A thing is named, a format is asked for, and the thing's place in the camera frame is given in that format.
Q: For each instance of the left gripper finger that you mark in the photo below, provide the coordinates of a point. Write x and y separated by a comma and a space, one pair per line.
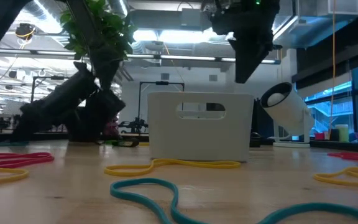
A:
113, 110
109, 97

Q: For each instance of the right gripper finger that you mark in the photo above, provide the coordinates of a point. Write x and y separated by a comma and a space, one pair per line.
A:
256, 59
241, 59

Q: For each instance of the small black block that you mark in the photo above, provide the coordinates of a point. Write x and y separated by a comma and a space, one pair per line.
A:
126, 144

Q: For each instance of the yellow rubber band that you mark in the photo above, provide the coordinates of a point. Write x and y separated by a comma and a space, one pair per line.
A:
153, 164
145, 143
318, 178
26, 173

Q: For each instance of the red rubber band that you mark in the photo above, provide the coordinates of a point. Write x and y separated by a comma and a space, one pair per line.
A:
353, 157
48, 158

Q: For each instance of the black background robot arm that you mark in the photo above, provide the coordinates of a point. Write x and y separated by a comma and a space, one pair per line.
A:
134, 126

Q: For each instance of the white plastic bin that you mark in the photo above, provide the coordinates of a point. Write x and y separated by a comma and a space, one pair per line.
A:
166, 140

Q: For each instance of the teal rubber band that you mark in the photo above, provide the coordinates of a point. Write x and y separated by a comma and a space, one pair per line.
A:
148, 181

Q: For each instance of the black plant pot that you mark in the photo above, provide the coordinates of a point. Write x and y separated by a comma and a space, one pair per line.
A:
85, 133

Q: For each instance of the long ceiling light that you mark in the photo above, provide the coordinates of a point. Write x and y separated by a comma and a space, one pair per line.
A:
182, 58

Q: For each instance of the white cylinder spot lamp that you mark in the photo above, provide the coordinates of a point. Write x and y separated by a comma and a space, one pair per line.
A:
291, 112

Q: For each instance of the green artificial plant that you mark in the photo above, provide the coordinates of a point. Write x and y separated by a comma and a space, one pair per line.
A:
117, 31

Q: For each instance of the red container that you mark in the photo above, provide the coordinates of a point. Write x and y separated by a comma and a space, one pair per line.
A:
319, 136

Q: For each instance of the pale green cup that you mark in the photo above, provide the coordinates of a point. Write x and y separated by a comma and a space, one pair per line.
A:
342, 133

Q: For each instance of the dark security camera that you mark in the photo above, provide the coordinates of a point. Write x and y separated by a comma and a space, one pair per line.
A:
278, 47

